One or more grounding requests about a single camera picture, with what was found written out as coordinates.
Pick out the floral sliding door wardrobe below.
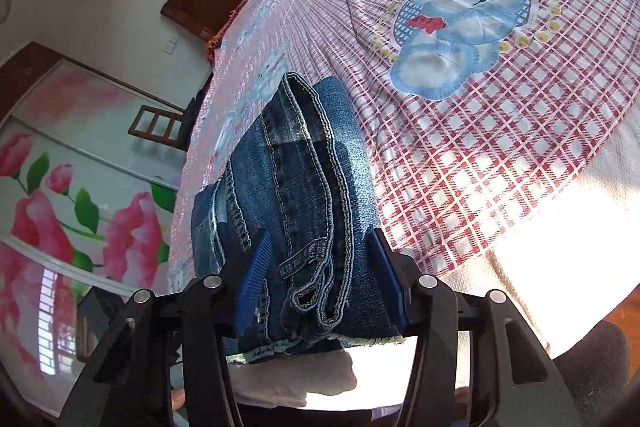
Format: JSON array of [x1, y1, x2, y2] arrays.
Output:
[[0, 42, 201, 408]]

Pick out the wooden chair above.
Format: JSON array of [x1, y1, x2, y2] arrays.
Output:
[[129, 97, 201, 152]]

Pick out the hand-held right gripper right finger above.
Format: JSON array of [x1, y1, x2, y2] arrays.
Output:
[[365, 227, 586, 427]]

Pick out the cream mattress cover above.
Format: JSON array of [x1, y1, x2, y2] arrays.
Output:
[[167, 127, 640, 410]]

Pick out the person's dark trouser leg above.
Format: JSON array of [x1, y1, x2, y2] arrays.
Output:
[[550, 322, 640, 427]]

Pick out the dark cloth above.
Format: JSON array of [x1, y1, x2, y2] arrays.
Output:
[[182, 99, 202, 148]]

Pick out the pink checked bedsheet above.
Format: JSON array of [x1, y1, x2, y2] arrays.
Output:
[[167, 0, 640, 303]]

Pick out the blue denim pants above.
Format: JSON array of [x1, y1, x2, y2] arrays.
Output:
[[190, 72, 406, 365]]

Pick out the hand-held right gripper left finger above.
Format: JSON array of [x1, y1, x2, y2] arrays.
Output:
[[62, 229, 273, 427]]

